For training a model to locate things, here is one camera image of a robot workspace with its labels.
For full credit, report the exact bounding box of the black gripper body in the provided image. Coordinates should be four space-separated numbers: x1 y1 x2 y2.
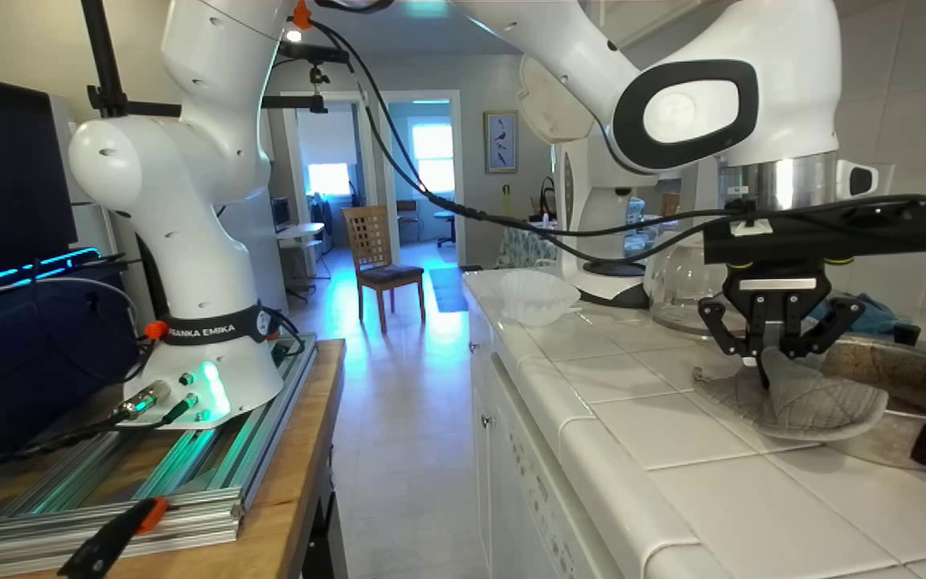
698 260 866 356

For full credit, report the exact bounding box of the grey quilted pot holder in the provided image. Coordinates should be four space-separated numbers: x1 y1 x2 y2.
691 351 886 445

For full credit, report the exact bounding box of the worn metal pot black handle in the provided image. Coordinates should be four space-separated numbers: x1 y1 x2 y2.
823 342 926 470

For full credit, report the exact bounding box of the blue cloth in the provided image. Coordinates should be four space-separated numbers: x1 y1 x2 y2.
853 296 899 334

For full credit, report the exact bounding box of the white coffee maker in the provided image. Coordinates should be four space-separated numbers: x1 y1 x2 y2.
513 52 681 307

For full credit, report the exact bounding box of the wooden chair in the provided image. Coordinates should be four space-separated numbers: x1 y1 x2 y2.
342 205 425 319

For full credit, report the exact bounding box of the wooden robot cart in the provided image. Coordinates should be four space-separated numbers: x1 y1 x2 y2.
0 342 342 579

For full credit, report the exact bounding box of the black computer monitor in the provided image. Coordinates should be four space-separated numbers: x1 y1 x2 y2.
0 83 78 271

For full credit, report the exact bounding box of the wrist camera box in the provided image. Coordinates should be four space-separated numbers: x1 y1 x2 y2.
705 193 926 262

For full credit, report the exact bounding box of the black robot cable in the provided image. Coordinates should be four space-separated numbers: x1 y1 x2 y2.
300 8 926 260

